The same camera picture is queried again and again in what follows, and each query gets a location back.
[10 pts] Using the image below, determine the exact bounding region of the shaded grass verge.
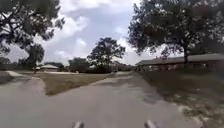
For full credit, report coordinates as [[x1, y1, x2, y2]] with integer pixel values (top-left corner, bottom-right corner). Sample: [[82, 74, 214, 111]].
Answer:
[[136, 68, 224, 128]]

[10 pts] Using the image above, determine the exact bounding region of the long open shelter building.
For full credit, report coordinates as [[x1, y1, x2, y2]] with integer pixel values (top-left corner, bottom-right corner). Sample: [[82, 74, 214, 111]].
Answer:
[[134, 53, 224, 72]]

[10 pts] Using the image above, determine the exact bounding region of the robot's own part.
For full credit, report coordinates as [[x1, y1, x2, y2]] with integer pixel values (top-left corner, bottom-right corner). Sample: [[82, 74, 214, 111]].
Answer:
[[144, 119, 158, 128], [72, 120, 85, 128]]

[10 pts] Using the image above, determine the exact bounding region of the distant row of trees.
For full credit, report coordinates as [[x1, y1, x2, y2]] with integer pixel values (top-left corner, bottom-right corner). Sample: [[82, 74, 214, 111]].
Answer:
[[111, 60, 136, 72]]

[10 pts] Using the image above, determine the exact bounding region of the small dark tree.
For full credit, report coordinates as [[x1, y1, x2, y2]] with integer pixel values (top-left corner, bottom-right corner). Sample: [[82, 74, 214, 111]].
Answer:
[[18, 43, 45, 70]]

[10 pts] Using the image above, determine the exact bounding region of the small pale-roofed building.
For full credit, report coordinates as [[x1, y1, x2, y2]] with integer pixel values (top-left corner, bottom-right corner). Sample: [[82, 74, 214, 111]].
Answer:
[[35, 63, 60, 72]]

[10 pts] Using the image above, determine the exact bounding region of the dry grass field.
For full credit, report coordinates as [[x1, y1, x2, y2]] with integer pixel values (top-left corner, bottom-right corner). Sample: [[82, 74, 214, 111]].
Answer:
[[33, 72, 114, 97]]

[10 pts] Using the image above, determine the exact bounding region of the large spreading tree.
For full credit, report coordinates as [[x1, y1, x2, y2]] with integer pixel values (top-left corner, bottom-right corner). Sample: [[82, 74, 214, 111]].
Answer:
[[127, 0, 224, 65]]

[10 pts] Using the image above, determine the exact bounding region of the tall pine tree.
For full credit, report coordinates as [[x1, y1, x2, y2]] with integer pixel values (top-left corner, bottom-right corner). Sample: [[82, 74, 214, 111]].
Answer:
[[87, 37, 127, 68]]

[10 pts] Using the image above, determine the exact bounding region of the large leafy tree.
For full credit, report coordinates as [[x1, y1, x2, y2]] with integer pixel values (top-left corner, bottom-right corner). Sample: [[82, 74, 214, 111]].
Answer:
[[0, 0, 66, 56]]

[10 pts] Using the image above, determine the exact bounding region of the grey concrete path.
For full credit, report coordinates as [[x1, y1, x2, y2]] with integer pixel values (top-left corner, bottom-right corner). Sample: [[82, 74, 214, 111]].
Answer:
[[0, 70, 204, 128]]

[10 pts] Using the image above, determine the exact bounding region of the low dark tree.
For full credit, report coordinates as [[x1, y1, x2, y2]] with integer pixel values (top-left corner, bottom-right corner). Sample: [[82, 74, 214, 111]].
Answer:
[[68, 57, 90, 74]]

